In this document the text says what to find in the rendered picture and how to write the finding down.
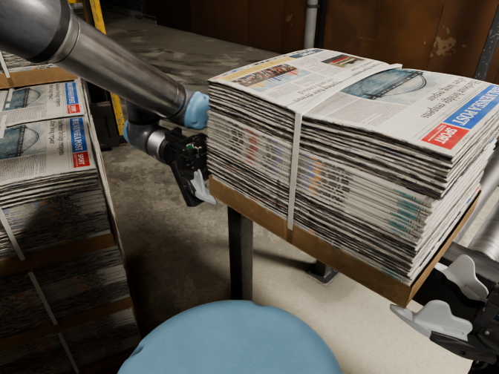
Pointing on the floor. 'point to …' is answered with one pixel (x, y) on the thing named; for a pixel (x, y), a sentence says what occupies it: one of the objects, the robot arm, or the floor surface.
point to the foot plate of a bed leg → (321, 274)
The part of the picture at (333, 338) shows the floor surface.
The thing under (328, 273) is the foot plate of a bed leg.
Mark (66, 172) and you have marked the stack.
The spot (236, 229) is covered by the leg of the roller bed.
